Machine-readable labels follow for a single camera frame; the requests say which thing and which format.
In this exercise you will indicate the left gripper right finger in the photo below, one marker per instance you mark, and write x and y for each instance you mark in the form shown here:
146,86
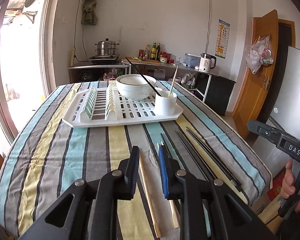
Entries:
208,209

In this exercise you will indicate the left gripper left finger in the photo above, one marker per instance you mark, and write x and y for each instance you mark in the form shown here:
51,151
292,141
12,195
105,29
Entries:
88,210

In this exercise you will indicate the black chopstick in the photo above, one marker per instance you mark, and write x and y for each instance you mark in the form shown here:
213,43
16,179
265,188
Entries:
217,160
197,156
166,145
152,87

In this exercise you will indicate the metal kitchen shelf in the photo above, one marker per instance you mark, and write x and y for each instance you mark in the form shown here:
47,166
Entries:
124,64

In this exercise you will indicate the white refrigerator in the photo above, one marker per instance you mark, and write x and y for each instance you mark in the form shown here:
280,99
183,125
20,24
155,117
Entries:
285,114

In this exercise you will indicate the wooden door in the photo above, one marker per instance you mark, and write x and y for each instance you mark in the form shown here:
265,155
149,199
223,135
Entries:
259,91

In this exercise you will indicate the striped tablecloth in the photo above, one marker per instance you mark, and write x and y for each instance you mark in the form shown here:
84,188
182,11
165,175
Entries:
48,156

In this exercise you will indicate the white plastic dish rack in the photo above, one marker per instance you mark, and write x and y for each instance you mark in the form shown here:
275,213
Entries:
104,107

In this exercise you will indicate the plastic bag on door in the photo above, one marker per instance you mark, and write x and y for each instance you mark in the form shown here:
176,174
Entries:
259,54

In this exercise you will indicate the white electric kettle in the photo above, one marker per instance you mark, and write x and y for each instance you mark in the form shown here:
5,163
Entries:
207,62

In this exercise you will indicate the white ceramic bowl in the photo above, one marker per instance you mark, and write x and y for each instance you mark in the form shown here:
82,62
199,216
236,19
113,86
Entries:
133,87

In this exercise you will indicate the white utensil holder cup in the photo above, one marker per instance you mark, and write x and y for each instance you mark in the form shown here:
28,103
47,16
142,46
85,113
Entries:
165,103

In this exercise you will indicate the grey plastic container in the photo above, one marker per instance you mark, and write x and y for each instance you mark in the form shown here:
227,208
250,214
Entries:
191,60

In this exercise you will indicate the induction cooker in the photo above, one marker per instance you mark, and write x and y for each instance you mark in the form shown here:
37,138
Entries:
104,59

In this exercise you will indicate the wooden cutting board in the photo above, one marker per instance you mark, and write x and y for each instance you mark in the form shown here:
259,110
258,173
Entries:
142,60

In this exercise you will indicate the steel steamer pot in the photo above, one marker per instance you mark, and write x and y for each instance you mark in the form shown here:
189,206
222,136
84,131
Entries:
106,47

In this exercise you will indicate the dark sauce bottle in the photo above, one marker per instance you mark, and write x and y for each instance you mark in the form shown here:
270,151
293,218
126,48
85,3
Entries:
158,52

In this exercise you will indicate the green sauce bottle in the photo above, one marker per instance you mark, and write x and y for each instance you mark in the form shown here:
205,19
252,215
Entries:
153,51

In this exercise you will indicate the hanging green cloth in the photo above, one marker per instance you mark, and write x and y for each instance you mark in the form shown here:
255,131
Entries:
88,12

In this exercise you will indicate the giraffe wall poster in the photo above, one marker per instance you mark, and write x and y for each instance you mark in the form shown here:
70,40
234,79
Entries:
222,39

